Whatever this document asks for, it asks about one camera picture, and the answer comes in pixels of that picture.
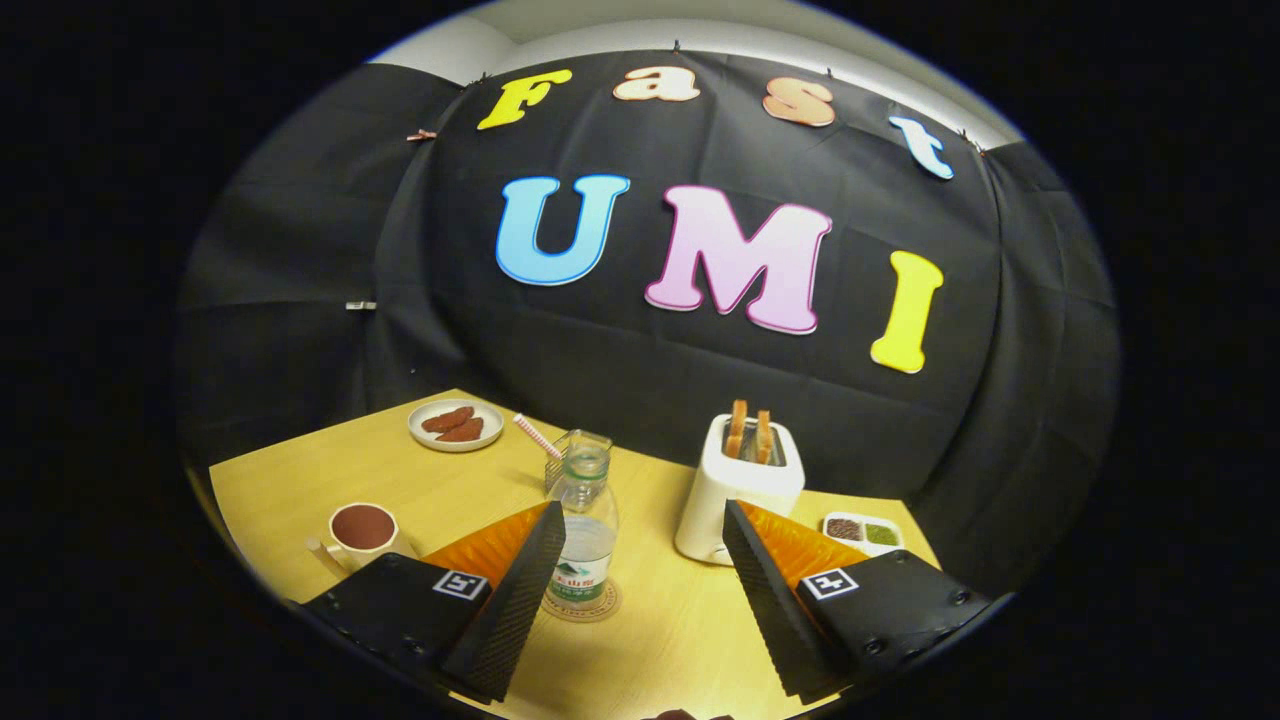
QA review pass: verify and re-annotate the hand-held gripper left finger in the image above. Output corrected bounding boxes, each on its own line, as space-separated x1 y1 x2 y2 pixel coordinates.
300 500 567 704

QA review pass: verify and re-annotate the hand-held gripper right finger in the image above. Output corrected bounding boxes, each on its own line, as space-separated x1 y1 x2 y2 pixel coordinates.
722 499 991 706

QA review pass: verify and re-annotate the round cork coaster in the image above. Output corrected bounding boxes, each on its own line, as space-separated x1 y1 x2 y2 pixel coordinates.
540 578 623 624

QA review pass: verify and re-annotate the clear plastic juice bottle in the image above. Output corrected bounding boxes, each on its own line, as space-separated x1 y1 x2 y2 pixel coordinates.
545 446 620 611

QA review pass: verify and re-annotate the beige cup with wooden handle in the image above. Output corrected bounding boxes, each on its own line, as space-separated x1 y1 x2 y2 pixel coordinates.
305 502 419 576

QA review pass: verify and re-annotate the white toaster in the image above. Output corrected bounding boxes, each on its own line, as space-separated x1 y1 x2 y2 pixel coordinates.
674 413 806 567

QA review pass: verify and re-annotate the wooden table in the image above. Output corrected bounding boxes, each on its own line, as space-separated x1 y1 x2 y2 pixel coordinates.
208 388 941 720

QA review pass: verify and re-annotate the white divided grain dish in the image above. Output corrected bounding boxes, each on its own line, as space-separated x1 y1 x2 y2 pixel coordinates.
821 512 905 558

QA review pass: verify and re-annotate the red striped straw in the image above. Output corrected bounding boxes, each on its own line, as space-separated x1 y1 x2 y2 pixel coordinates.
512 413 564 461

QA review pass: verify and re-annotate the white round plate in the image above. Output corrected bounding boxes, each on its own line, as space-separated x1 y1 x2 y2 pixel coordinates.
407 399 505 454

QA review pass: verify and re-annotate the black backdrop cloth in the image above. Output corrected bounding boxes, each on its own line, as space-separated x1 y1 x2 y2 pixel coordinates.
175 50 1121 601

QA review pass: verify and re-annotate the wire mesh holder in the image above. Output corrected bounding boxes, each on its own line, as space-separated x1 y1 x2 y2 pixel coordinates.
544 429 614 498

